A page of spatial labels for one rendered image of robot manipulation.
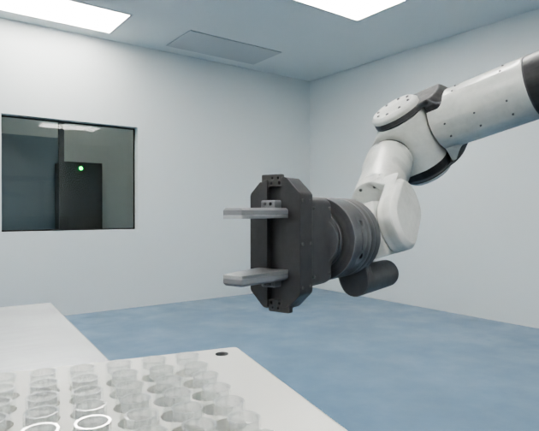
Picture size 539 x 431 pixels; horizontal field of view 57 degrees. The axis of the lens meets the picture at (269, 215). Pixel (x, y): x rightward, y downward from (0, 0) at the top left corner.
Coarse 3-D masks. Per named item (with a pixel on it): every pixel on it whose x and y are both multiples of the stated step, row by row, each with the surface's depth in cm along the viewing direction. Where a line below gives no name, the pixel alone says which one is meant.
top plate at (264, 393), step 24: (168, 360) 29; (216, 360) 29; (240, 360) 29; (24, 384) 25; (144, 384) 25; (240, 384) 25; (264, 384) 25; (24, 408) 22; (264, 408) 22; (288, 408) 22; (312, 408) 22
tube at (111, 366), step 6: (114, 360) 26; (120, 360) 26; (126, 360) 26; (108, 366) 25; (114, 366) 26; (120, 366) 25; (126, 366) 25; (132, 366) 25; (108, 372) 25; (108, 378) 25; (108, 384) 25
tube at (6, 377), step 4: (4, 372) 24; (8, 372) 24; (12, 372) 24; (0, 376) 24; (4, 376) 24; (8, 376) 24; (12, 376) 24; (16, 376) 23; (0, 380) 24; (4, 380) 23; (8, 380) 23; (12, 380) 23; (16, 380) 23; (16, 384) 23; (16, 388) 23; (16, 392) 23; (16, 396) 23
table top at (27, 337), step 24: (0, 312) 78; (24, 312) 78; (48, 312) 78; (0, 336) 63; (24, 336) 63; (48, 336) 63; (72, 336) 63; (0, 360) 53; (24, 360) 53; (48, 360) 53; (72, 360) 53; (96, 360) 53
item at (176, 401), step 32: (0, 384) 22; (32, 384) 22; (96, 384) 23; (128, 384) 23; (160, 384) 22; (0, 416) 19; (32, 416) 19; (96, 416) 19; (128, 416) 19; (192, 416) 19
